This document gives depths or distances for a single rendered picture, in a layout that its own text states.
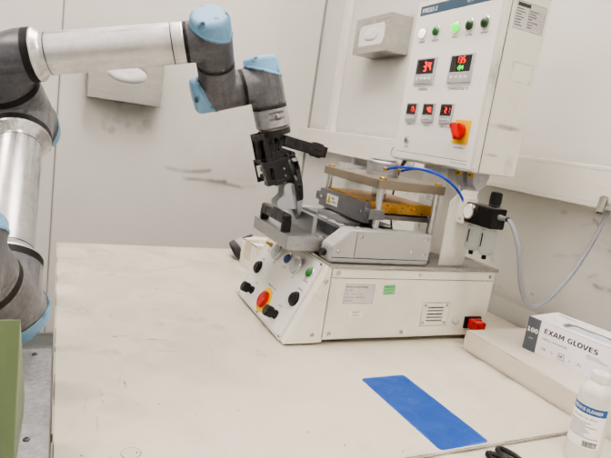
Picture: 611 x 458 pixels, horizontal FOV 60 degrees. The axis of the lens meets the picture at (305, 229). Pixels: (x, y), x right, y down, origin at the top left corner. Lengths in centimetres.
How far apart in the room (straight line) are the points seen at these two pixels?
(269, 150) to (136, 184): 154
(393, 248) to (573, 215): 53
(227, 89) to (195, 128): 156
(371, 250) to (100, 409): 61
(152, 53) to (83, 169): 161
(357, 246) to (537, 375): 43
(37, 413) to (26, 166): 44
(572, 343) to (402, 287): 36
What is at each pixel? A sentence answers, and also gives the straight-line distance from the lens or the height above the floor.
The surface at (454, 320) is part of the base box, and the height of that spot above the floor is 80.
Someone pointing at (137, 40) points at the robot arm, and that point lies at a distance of 105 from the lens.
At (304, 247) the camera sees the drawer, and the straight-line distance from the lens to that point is 113.
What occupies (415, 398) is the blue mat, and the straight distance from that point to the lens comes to 101.
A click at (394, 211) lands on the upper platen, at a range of 123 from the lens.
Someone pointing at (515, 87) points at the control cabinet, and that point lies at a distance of 132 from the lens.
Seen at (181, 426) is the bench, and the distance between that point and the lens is 83.
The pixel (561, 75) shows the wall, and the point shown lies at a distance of 161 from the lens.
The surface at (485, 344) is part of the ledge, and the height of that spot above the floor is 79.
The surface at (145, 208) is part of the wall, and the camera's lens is 266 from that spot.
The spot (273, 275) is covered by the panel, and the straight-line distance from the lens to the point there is 127.
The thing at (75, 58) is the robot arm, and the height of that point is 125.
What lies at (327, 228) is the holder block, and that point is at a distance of 119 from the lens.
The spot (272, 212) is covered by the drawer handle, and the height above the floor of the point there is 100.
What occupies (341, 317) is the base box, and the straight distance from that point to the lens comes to 115.
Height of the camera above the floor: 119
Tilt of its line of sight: 10 degrees down
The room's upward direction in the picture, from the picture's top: 8 degrees clockwise
